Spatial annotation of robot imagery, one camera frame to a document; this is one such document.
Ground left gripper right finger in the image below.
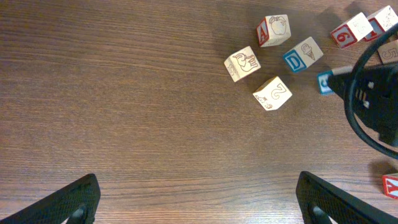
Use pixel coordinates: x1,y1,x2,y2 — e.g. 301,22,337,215
295,171,397,224

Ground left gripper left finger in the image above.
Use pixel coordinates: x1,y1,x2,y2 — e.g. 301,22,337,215
1,174,101,223

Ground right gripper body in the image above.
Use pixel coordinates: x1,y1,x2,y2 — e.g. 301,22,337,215
328,62,398,147

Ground plain wooden block blue side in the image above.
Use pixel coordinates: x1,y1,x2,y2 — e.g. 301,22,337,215
317,65,353,95

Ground leaf block red side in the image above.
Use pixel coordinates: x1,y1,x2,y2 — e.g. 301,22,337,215
382,173,398,199

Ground ice cream block blue side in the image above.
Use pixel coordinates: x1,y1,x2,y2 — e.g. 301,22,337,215
282,37,323,73

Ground green sided number block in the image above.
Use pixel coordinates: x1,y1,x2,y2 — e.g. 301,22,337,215
253,76,292,111

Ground number six block red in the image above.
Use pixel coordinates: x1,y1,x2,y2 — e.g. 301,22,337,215
330,12,373,49

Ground red sided block rear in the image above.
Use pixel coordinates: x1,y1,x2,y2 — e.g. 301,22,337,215
363,6,397,42

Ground apple block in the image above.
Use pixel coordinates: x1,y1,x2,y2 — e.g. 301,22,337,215
256,14,291,47

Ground elephant block red side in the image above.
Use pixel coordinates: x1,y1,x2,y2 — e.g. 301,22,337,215
224,46,261,82

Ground right camera cable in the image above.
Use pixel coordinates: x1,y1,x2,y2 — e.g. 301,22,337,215
343,23,398,160

